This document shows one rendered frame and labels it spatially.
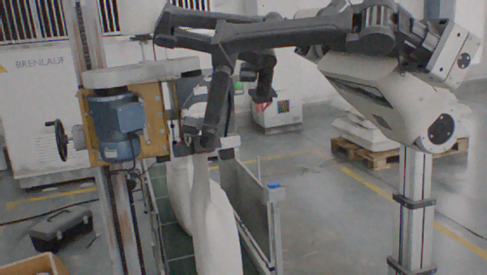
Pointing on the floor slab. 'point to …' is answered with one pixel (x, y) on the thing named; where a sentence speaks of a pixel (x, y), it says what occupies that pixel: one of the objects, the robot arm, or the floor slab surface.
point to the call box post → (276, 237)
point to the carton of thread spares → (45, 264)
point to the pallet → (376, 160)
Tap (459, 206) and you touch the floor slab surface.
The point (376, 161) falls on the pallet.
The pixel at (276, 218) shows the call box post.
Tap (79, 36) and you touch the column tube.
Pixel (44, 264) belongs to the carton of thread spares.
